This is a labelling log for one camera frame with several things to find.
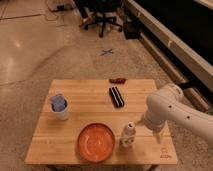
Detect wooden table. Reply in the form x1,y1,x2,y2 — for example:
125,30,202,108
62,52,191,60
24,78,179,171

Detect blue cloth in cup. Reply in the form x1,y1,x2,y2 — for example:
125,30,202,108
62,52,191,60
51,95,65,112

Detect white cup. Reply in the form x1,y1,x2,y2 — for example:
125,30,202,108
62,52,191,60
50,94,69,120

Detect orange round plate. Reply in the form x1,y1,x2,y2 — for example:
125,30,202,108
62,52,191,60
77,123,115,163

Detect black office chair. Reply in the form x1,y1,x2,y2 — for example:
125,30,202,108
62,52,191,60
74,0,122,38

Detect black rectangular box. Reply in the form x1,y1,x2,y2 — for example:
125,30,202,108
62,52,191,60
109,87,125,108

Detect dark red small object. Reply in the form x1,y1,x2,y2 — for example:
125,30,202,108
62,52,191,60
109,78,127,84

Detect black box on floor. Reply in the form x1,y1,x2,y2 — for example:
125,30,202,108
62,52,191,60
123,22,140,39

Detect small white bottle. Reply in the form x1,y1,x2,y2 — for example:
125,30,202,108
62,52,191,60
120,122,136,147

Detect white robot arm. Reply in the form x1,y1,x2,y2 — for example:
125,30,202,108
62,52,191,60
141,84,213,145

